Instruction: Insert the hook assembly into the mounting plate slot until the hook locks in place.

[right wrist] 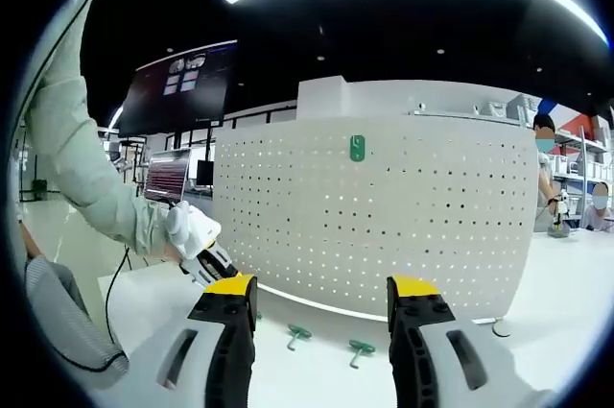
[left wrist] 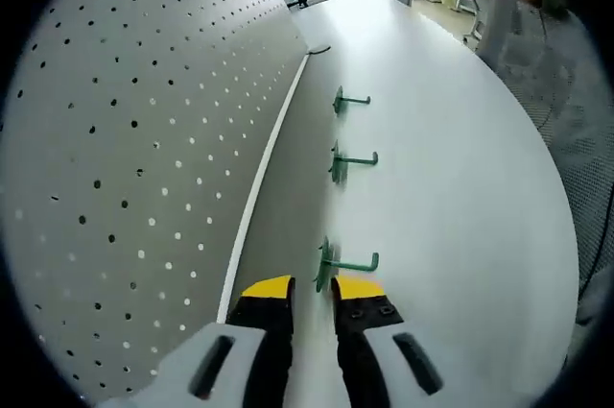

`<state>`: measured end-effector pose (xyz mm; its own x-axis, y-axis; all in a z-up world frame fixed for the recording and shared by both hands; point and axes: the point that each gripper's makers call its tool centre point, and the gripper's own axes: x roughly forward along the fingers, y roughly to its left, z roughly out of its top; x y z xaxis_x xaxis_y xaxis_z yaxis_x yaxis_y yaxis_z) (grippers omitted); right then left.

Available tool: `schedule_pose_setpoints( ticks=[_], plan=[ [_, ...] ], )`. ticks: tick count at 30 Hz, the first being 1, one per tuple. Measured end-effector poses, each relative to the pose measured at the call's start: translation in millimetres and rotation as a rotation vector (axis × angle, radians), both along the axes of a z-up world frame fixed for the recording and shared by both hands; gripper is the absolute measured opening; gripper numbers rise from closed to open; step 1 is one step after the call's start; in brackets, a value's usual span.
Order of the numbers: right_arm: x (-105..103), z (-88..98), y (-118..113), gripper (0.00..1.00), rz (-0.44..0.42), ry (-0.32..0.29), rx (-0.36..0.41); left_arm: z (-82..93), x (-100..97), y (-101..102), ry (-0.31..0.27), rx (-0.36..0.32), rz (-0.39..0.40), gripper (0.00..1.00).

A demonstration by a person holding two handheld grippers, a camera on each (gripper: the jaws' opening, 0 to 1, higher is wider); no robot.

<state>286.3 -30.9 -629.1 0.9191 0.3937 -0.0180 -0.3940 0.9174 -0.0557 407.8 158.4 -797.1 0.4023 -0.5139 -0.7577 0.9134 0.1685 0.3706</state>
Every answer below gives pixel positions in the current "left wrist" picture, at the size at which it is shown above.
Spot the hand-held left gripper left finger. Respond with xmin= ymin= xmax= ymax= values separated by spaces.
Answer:
xmin=107 ymin=275 xmax=296 ymax=408

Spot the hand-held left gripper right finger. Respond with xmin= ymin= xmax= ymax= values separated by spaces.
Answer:
xmin=330 ymin=276 xmax=461 ymax=408

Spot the green hook assembly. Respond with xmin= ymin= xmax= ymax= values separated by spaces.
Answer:
xmin=314 ymin=236 xmax=380 ymax=295
xmin=332 ymin=85 xmax=371 ymax=118
xmin=328 ymin=139 xmax=379 ymax=187

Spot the white perforated mounting plate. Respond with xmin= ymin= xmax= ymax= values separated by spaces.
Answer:
xmin=0 ymin=0 xmax=333 ymax=404

